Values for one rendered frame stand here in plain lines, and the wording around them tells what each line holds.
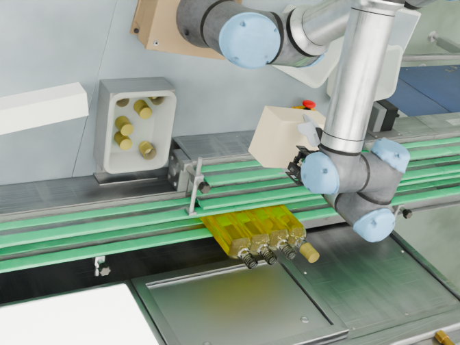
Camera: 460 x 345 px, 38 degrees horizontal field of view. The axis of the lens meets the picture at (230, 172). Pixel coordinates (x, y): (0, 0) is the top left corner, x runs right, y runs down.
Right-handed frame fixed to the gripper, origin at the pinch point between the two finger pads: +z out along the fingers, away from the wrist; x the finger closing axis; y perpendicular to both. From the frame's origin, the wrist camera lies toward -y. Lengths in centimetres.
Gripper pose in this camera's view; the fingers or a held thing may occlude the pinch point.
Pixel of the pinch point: (295, 141)
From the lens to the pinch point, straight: 158.8
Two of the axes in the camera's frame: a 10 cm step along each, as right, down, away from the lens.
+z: -4.5, -5.2, 7.2
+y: -8.3, -0.4, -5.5
